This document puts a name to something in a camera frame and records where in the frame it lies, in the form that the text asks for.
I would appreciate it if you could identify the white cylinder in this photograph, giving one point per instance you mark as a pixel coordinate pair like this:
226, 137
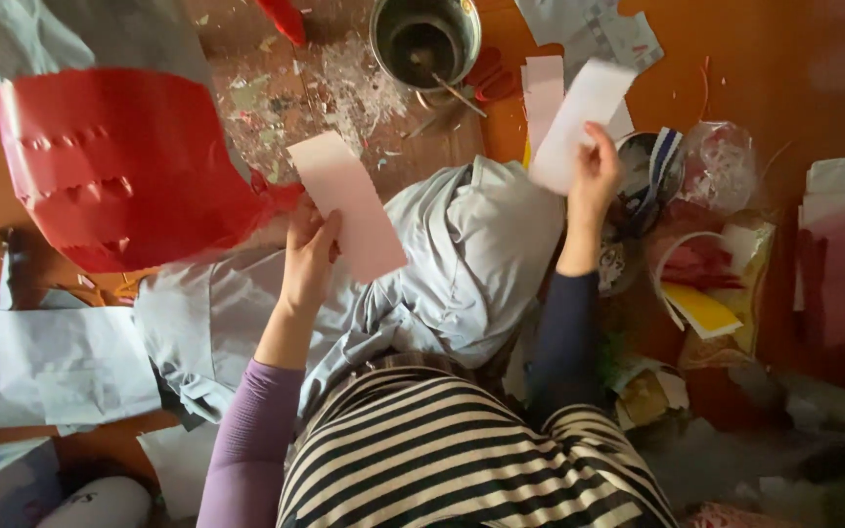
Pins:
100, 504

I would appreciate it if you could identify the grey cloth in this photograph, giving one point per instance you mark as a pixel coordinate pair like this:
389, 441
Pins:
459, 279

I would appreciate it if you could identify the creased pale grey paper sheet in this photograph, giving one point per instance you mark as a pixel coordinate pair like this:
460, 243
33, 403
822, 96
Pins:
48, 367

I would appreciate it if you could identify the metal pot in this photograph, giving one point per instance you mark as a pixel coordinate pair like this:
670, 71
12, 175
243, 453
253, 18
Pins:
426, 40

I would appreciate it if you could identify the thin wooden stick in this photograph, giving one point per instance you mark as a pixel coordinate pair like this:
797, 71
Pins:
459, 95

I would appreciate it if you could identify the clear plastic bag of shreds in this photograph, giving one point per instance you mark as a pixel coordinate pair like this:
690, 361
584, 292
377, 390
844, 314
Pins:
719, 165

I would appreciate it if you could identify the pale pink paper pieces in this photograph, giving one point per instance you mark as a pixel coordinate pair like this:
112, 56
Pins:
543, 99

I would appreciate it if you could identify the person's right hand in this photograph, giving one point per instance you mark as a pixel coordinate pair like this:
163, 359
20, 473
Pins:
594, 183

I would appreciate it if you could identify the red plastic object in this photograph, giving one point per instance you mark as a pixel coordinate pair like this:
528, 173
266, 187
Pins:
283, 18

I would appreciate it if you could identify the blue white striped ribbon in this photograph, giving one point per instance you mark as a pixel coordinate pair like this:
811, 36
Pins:
659, 165

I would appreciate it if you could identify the large red paper sheet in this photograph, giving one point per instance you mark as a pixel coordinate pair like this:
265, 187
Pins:
129, 176

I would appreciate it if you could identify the printed grey paper sheet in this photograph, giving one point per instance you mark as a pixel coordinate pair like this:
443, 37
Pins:
598, 29

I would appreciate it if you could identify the pink paper strip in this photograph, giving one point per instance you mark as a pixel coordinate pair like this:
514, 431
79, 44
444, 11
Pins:
349, 205

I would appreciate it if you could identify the person's striped garment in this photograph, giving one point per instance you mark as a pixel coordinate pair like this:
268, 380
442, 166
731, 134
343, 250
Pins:
452, 455

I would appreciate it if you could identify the white paper strip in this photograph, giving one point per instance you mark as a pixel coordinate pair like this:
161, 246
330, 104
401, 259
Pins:
576, 125

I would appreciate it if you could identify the person's left hand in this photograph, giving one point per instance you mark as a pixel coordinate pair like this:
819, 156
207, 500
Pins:
306, 264

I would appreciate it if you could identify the red scissors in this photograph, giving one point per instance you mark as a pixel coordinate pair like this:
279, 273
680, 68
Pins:
492, 77

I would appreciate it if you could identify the yellow paper piece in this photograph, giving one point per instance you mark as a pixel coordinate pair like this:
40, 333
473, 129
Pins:
697, 312

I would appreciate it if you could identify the crumpled paper scraps heap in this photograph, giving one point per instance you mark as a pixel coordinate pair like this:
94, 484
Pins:
646, 392

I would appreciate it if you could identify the bag of paper scraps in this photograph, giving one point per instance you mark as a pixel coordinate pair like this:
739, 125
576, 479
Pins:
716, 286

